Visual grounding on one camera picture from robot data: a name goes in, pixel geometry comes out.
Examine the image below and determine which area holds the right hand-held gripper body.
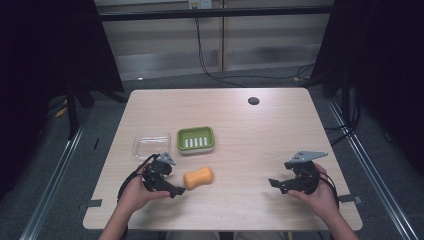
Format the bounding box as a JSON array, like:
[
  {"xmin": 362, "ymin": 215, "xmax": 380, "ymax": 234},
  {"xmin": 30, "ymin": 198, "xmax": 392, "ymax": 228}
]
[{"xmin": 283, "ymin": 150, "xmax": 329, "ymax": 196}]

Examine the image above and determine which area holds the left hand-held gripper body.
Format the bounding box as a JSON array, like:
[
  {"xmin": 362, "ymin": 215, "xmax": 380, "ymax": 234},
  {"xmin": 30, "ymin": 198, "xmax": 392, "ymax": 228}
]
[{"xmin": 142, "ymin": 152, "xmax": 177, "ymax": 193}]

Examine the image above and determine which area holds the person's left hand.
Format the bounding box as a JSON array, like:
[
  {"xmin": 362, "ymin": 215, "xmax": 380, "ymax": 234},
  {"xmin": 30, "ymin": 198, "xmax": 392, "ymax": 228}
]
[{"xmin": 117, "ymin": 165, "xmax": 171, "ymax": 214}]

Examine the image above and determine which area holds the person's right hand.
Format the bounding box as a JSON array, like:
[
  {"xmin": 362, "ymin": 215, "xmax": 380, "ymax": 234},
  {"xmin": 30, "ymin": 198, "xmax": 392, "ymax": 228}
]
[{"xmin": 287, "ymin": 162, "xmax": 340, "ymax": 222}]

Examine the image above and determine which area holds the clear plastic container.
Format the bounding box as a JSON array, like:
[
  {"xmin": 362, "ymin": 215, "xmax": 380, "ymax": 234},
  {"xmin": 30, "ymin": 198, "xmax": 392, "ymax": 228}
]
[{"xmin": 131, "ymin": 132, "xmax": 172, "ymax": 161}]

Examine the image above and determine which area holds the green soap dish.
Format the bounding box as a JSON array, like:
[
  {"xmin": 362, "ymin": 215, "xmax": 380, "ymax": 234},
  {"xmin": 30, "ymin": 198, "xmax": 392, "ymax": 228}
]
[{"xmin": 176, "ymin": 125, "xmax": 216, "ymax": 156}]

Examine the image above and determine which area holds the grey tape strip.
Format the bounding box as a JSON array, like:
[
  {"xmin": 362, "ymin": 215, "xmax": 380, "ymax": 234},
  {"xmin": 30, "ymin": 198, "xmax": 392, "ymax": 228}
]
[
  {"xmin": 78, "ymin": 198, "xmax": 103, "ymax": 212},
  {"xmin": 337, "ymin": 194, "xmax": 363, "ymax": 205}
]

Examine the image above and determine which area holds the black metal stand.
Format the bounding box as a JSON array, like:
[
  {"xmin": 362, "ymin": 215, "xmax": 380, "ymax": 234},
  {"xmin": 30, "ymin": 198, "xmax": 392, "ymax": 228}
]
[{"xmin": 65, "ymin": 79, "xmax": 96, "ymax": 140}]

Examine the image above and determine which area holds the black curtain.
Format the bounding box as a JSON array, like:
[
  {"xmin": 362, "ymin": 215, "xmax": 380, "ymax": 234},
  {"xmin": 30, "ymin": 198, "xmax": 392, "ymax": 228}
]
[
  {"xmin": 308, "ymin": 0, "xmax": 424, "ymax": 176},
  {"xmin": 0, "ymin": 0, "xmax": 125, "ymax": 201}
]

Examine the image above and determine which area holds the black horizontal bar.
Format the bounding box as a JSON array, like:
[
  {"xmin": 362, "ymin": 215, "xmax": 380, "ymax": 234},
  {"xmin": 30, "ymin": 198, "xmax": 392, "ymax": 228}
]
[{"xmin": 97, "ymin": 5, "xmax": 334, "ymax": 22}]

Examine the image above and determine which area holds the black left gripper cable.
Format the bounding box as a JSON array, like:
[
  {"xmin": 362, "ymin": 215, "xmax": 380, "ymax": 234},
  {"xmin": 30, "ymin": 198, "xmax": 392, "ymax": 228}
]
[{"xmin": 116, "ymin": 152, "xmax": 161, "ymax": 203}]

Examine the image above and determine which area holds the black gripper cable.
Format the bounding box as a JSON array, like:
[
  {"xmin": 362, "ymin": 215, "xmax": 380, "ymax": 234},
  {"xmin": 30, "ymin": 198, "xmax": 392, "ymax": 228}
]
[
  {"xmin": 116, "ymin": 152, "xmax": 161, "ymax": 203},
  {"xmin": 319, "ymin": 170, "xmax": 341, "ymax": 210}
]

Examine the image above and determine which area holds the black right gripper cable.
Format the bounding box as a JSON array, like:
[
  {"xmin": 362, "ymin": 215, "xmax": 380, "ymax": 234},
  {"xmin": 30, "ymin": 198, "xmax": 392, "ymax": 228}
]
[{"xmin": 319, "ymin": 170, "xmax": 341, "ymax": 210}]

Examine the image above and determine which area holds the bundle of black cables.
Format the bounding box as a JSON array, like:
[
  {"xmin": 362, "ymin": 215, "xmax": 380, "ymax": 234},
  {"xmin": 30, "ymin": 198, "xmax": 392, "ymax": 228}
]
[{"xmin": 323, "ymin": 88, "xmax": 363, "ymax": 147}]

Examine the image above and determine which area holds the metal floor rail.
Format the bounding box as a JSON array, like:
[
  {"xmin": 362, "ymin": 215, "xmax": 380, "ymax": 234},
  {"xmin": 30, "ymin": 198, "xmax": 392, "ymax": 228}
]
[
  {"xmin": 325, "ymin": 98, "xmax": 419, "ymax": 240},
  {"xmin": 19, "ymin": 121, "xmax": 88, "ymax": 240}
]

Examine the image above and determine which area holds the long black floor cable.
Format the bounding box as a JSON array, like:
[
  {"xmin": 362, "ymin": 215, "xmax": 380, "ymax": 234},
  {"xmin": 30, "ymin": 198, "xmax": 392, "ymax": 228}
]
[{"xmin": 194, "ymin": 17, "xmax": 316, "ymax": 89}]

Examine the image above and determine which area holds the white wall socket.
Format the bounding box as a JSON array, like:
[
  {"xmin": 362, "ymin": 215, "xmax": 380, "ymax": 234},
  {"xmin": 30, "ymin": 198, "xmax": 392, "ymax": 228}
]
[{"xmin": 187, "ymin": 0, "xmax": 214, "ymax": 10}]

